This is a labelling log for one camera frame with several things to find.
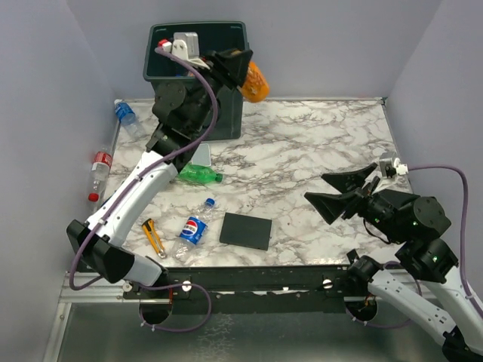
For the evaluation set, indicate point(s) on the orange object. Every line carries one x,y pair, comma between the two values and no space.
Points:
255,88

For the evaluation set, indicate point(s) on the Pepsi bottle near front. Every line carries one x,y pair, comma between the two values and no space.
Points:
195,226

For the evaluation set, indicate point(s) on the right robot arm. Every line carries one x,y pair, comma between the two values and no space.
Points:
416,223

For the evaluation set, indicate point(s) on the blue water bottle far left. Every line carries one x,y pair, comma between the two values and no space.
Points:
128,119

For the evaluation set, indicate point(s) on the green crushed bottle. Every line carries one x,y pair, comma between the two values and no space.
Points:
198,174

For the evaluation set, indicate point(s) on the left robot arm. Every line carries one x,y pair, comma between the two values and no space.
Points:
186,116

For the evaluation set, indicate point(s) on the dark green bin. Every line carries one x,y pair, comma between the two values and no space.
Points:
212,36

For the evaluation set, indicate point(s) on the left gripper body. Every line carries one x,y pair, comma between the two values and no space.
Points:
217,78

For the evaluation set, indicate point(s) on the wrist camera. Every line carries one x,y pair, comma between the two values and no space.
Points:
183,46
390,165

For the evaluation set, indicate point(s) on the white smartphone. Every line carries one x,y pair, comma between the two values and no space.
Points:
202,155

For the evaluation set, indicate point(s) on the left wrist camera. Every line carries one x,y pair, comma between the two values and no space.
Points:
183,46

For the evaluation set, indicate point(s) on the aluminium frame rail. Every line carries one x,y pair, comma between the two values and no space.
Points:
101,323

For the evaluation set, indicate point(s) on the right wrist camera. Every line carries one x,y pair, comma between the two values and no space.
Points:
390,165

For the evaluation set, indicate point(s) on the red cola bottle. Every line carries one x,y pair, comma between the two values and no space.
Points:
99,174

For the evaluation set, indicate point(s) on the blue handled pliers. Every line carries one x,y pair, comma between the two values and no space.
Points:
106,199

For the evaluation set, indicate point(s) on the black flat box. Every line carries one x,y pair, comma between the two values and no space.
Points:
246,231

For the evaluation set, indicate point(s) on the yellow utility knife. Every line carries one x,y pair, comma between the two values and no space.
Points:
149,229

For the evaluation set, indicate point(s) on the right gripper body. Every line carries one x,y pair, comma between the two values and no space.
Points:
373,207

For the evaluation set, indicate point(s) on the black mounting rail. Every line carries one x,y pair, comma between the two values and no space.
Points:
256,290

